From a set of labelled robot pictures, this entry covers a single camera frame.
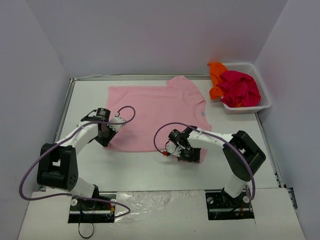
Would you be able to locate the magenta t shirt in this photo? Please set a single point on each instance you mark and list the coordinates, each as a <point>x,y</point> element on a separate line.
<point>251,96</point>

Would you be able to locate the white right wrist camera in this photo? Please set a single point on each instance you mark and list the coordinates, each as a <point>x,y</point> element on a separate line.
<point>171,149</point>

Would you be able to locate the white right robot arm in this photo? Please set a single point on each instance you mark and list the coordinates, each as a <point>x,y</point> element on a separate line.
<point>242,154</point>

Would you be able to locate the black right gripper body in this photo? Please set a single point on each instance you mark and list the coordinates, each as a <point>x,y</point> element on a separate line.
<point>189,155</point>

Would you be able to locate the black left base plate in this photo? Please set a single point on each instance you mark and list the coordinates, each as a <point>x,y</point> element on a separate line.
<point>90,212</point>

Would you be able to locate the white plastic basket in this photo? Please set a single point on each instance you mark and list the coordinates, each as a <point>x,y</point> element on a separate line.
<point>250,69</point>

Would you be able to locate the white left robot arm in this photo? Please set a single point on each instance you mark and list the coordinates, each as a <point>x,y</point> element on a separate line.
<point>59,168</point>

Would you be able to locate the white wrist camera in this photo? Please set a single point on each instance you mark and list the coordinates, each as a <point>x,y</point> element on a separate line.
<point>116,123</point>
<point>171,149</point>

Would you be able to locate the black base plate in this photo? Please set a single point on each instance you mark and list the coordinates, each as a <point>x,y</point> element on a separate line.
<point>90,212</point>
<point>220,206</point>

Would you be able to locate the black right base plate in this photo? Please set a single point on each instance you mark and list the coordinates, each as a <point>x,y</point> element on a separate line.
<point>220,206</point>

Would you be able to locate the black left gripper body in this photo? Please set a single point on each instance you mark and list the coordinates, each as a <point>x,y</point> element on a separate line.
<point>105,136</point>

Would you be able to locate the orange t shirt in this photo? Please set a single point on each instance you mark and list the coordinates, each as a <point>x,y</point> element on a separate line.
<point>216,77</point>

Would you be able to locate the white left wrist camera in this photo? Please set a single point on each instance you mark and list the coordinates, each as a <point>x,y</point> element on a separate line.
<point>116,123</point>

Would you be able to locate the pink t shirt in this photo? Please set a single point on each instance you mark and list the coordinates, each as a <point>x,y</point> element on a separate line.
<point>159,109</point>

